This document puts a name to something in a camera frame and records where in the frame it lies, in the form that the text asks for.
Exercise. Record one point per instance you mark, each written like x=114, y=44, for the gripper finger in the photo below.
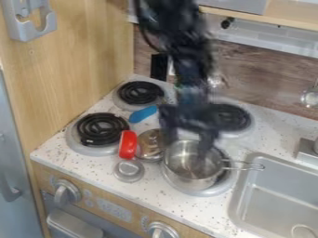
x=208, y=145
x=169, y=133

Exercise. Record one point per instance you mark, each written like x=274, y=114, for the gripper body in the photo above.
x=190, y=114

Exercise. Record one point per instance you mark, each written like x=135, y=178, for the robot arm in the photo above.
x=188, y=46

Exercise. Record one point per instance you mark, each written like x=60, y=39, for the blue fork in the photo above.
x=143, y=114

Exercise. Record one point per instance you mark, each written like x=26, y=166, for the silver lid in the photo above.
x=150, y=144

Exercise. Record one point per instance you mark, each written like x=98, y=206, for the silver pot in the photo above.
x=186, y=173

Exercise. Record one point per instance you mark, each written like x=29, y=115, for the red toy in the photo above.
x=127, y=144

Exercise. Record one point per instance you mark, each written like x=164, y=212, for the toy stove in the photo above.
x=99, y=128

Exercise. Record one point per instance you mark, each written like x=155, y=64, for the toy sink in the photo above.
x=277, y=201

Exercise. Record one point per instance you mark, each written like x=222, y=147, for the tap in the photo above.
x=308, y=150

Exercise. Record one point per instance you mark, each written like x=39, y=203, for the silver hanging utensil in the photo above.
x=310, y=97

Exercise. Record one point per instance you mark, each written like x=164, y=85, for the grey toy fridge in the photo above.
x=12, y=173

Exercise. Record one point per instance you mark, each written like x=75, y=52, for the black wall box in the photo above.
x=159, y=66

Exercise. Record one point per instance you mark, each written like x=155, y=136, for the grey wall holder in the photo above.
x=27, y=26

